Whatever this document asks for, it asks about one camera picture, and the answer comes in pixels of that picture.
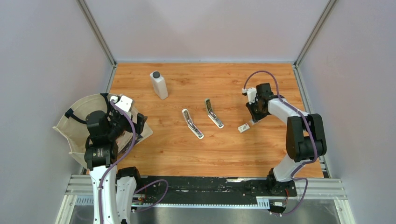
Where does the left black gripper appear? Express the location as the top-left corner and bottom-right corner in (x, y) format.
(106, 100), (147, 139)

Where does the white staple box tray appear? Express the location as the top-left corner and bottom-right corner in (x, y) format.
(250, 119), (258, 125)

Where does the grey staple box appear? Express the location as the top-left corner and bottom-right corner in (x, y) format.
(238, 123), (250, 133)

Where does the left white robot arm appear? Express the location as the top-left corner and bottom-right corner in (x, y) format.
(84, 109), (143, 224)

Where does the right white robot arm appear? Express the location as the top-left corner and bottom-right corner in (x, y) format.
(242, 83), (327, 196)

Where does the white bottle black cap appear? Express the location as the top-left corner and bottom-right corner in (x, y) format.
(150, 71), (169, 100)

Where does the beige canvas tote bag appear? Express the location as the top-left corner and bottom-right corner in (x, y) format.
(52, 92), (154, 173)

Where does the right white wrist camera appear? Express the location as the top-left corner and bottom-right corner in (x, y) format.
(241, 87), (257, 105)

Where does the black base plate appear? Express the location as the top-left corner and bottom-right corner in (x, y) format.
(134, 176), (297, 213)

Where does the grey slotted cable duct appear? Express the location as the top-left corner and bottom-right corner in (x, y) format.
(133, 197), (270, 209)

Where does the aluminium frame rail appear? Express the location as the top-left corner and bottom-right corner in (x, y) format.
(76, 0), (117, 68)

